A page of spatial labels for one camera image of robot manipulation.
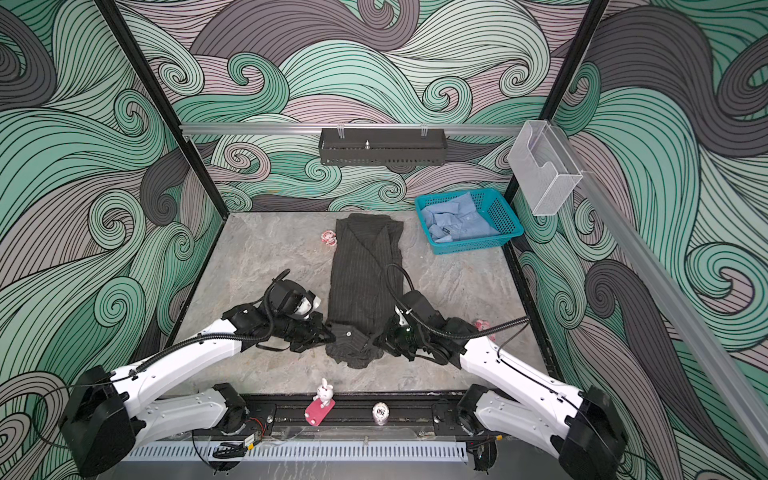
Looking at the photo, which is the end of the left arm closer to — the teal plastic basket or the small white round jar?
the small white round jar

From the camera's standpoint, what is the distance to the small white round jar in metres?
0.70

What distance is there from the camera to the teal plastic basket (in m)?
1.06

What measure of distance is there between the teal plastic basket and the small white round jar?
0.52 m
